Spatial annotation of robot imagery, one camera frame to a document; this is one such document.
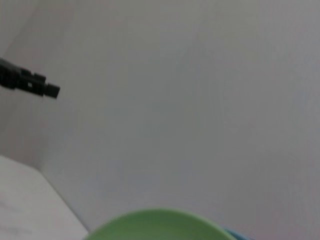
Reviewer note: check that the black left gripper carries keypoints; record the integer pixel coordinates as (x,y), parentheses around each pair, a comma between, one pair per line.
(7,75)

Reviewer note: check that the green plastic plate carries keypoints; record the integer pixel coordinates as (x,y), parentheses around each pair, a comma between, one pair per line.
(160,225)

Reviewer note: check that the cyan plastic plate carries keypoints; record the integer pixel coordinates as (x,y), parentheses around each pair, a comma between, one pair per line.
(233,236)

